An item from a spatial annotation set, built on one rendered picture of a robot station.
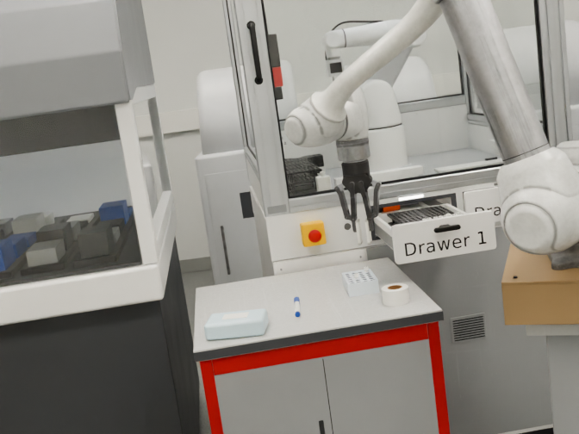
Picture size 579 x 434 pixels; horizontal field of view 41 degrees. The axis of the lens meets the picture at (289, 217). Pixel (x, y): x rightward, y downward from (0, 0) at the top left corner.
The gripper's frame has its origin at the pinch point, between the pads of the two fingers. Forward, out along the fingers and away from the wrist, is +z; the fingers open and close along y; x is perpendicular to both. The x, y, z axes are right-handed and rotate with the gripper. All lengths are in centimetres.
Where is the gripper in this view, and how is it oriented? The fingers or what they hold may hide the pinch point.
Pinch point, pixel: (364, 232)
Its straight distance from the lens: 219.7
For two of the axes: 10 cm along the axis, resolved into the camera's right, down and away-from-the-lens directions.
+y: -9.5, 0.8, 3.1
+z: 1.4, 9.7, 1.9
